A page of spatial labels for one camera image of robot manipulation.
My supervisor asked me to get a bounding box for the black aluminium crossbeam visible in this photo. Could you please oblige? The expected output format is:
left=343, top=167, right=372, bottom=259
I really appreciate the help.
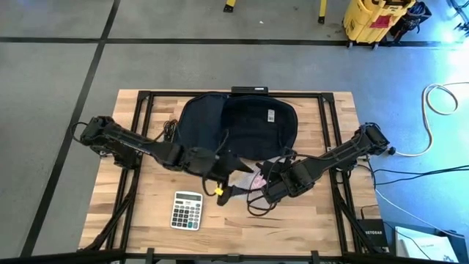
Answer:
left=0, top=250, right=469, bottom=264

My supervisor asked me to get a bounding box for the black floor cable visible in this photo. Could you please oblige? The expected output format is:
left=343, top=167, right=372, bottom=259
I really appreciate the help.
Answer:
left=361, top=164, right=469, bottom=186

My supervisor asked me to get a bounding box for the grey desk calculator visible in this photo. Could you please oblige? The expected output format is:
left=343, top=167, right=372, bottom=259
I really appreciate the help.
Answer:
left=169, top=191, right=204, bottom=232

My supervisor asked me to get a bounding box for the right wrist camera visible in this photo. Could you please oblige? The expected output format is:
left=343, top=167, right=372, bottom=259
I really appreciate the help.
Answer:
left=262, top=180, right=295, bottom=205

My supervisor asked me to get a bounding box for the white mesh zip pouch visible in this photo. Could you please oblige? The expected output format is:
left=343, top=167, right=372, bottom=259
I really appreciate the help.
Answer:
left=229, top=172, right=270, bottom=201

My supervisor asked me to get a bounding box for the black network switch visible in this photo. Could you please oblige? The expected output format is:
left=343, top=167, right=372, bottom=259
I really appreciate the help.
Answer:
left=231, top=87, right=269, bottom=97

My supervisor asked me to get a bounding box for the black bag beside cart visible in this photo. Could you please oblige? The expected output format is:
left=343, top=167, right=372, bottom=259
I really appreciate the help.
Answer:
left=390, top=1, right=432, bottom=41

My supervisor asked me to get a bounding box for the black Netgear switch box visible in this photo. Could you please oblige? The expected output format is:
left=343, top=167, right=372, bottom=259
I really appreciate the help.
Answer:
left=357, top=219, right=389, bottom=251

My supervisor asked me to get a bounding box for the yellow tool cart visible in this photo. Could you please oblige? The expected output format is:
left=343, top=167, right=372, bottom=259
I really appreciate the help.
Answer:
left=343, top=0, right=417, bottom=45

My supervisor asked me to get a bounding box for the navy blue backpack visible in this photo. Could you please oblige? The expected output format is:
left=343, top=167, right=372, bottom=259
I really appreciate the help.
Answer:
left=171, top=92, right=298, bottom=161

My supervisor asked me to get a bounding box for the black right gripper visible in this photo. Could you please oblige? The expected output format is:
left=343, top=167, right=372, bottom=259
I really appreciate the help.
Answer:
left=255, top=161, right=295, bottom=184

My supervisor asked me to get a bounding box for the white cardboard box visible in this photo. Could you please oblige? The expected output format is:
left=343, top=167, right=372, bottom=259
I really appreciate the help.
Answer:
left=394, top=226, right=459, bottom=263

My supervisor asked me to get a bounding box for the black aluminium table frame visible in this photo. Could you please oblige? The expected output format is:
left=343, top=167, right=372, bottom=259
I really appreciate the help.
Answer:
left=78, top=89, right=388, bottom=257

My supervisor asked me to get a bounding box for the thin white floor cable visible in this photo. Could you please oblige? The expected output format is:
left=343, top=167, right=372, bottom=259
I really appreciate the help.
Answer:
left=374, top=188, right=457, bottom=238

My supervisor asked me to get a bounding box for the black tripod stand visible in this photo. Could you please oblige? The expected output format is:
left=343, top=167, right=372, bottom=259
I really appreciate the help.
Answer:
left=452, top=0, right=469, bottom=36

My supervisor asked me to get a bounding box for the thick white floor cable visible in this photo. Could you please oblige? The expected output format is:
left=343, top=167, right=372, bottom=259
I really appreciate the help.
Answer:
left=388, top=82, right=469, bottom=158

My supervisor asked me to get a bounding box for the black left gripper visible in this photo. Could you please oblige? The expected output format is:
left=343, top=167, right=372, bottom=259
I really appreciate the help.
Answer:
left=188, top=147, right=254, bottom=206

